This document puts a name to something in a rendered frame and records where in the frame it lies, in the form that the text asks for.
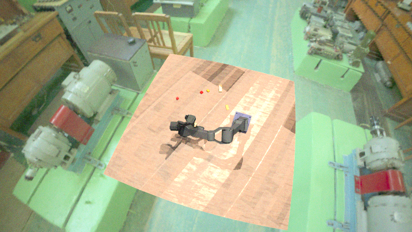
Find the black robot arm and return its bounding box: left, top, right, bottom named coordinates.
left=169, top=114, right=248, bottom=144

